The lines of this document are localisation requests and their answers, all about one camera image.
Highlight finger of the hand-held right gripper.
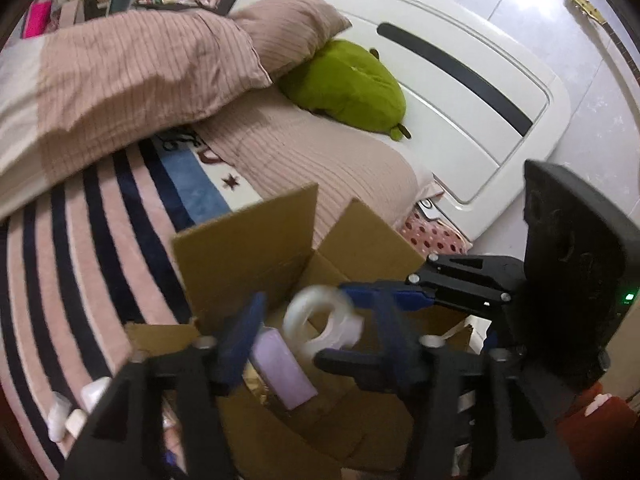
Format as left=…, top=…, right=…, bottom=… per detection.
left=339, top=253, right=524, bottom=322
left=314, top=350, right=388, bottom=392

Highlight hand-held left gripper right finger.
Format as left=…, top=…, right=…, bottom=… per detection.
left=371, top=290, right=583, bottom=480

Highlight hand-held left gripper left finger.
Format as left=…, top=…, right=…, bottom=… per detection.
left=62, top=291, right=268, bottom=480

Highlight clear tape roll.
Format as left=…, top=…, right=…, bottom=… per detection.
left=281, top=285, right=364, bottom=359

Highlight brown cardboard box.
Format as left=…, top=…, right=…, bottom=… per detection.
left=124, top=182, right=474, bottom=480

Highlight lavender rectangular box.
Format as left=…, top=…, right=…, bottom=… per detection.
left=249, top=326, right=319, bottom=409

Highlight red polka dot cloth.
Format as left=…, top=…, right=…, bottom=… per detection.
left=399, top=210, right=474, bottom=257

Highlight white plastic object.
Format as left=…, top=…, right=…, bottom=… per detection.
left=47, top=392, right=71, bottom=444
left=64, top=408, right=89, bottom=437
left=80, top=376, right=114, bottom=412

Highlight pink navy striped blanket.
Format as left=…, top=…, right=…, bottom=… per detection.
left=0, top=129, right=247, bottom=477

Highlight white bed headboard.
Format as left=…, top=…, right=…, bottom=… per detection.
left=229, top=0, right=572, bottom=242

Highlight beige ribbed bed sheet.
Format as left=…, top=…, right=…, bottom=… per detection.
left=191, top=84, right=437, bottom=257

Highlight green plush toy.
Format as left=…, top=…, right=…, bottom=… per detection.
left=276, top=38, right=412, bottom=142

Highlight guitar neck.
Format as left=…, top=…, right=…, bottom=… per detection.
left=563, top=0, right=640, bottom=83

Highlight brown striped quilt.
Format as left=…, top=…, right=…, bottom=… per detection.
left=0, top=6, right=274, bottom=222

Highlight brown striped pillow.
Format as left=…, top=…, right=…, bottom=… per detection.
left=231, top=0, right=352, bottom=82

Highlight pink box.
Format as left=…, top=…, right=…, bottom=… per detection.
left=22, top=0, right=54, bottom=39

